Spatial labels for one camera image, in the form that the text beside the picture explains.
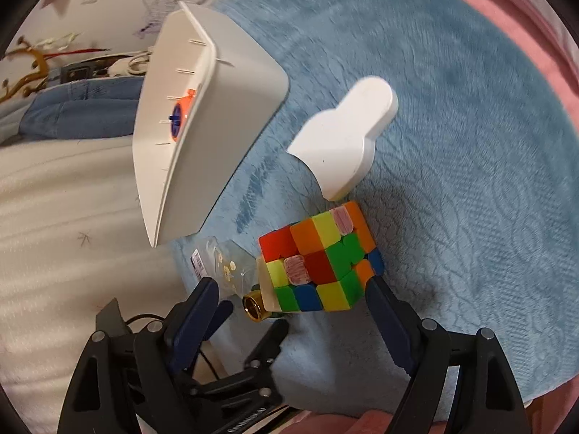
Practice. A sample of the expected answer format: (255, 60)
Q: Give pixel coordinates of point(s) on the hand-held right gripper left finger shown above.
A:
(194, 325)

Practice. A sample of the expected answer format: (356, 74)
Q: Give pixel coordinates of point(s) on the beige rectangular block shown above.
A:
(268, 291)

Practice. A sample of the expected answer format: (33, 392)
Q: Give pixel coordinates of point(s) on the pink fluffy clothing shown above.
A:
(362, 422)

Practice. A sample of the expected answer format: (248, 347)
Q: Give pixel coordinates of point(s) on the white patterned curtain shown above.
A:
(68, 257)

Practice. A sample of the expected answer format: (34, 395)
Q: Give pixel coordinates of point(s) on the clear box with printed label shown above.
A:
(200, 262)

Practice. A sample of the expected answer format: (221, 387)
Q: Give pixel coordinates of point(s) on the orange round timer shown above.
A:
(183, 113)

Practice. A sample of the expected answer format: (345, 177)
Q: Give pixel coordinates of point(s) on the white plastic storage bin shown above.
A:
(235, 99)

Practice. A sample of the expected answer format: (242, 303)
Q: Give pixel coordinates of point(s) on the wooden coat rack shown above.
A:
(27, 68)

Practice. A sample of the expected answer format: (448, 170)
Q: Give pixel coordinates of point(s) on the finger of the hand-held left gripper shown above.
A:
(271, 341)
(224, 316)

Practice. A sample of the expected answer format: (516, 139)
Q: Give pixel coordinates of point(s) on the white handbag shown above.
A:
(131, 64)

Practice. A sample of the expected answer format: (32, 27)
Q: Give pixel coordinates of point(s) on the blue fluffy mat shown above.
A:
(452, 190)

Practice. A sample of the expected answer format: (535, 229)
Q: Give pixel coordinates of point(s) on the pink bed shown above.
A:
(533, 22)

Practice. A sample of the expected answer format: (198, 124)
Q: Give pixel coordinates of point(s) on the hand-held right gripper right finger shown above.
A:
(386, 325)

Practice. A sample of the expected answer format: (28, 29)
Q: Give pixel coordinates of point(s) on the blue denim jacket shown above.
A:
(72, 108)

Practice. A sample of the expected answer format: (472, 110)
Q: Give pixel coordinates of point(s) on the clear box with yellow stickers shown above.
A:
(230, 271)

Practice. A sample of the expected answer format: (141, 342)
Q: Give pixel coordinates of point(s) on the multicoloured puzzle cube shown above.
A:
(325, 257)

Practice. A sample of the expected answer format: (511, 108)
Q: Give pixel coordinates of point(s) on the white bottle-shaped block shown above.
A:
(343, 144)

